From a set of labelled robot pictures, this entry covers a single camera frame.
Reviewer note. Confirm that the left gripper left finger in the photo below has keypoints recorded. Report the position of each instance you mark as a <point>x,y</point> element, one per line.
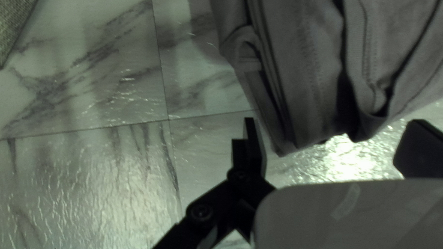
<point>247,162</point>

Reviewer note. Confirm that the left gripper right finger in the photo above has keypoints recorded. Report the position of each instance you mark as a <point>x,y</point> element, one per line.
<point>420,152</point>

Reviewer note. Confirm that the grey sweatshirt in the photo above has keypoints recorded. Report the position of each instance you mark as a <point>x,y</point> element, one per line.
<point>304,69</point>

